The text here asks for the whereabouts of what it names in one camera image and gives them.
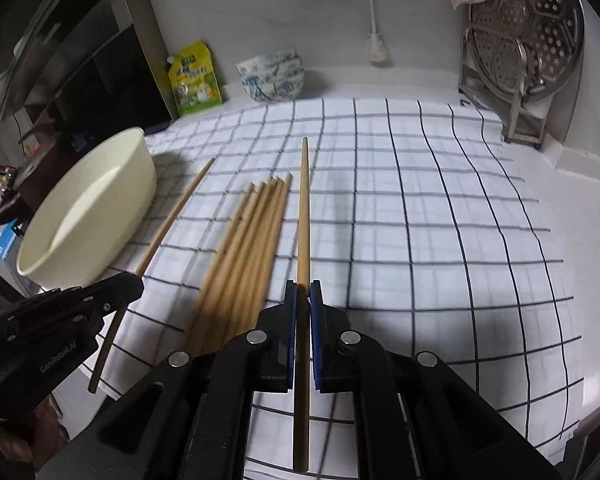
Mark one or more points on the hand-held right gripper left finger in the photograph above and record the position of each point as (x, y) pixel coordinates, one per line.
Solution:
(290, 340)

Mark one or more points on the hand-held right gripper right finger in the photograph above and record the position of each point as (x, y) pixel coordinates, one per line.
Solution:
(317, 350)

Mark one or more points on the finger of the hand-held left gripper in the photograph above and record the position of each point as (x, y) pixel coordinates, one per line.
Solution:
(115, 292)
(40, 302)

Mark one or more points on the bundle of bamboo chopsticks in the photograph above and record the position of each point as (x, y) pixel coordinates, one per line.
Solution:
(245, 260)

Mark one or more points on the light wooden chopstick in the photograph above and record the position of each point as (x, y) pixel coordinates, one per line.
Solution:
(304, 210)
(172, 220)

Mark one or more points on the cream plastic basin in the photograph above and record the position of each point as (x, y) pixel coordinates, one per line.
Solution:
(105, 170)

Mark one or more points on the person's left hand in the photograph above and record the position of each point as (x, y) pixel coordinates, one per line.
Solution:
(10, 450)

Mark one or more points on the blue white appliance label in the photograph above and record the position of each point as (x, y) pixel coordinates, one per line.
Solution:
(4, 242)

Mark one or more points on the cluster of seasoning bottles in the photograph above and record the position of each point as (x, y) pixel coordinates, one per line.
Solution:
(5, 176)

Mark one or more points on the black checked white cloth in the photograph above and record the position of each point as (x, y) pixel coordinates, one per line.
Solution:
(405, 210)

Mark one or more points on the black range hood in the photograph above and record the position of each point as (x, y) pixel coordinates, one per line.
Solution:
(115, 75)

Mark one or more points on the yellow green refill pouch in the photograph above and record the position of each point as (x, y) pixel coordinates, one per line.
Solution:
(195, 85)

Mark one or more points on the perforated steel steamer tray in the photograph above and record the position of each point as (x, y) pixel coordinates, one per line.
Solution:
(545, 10)

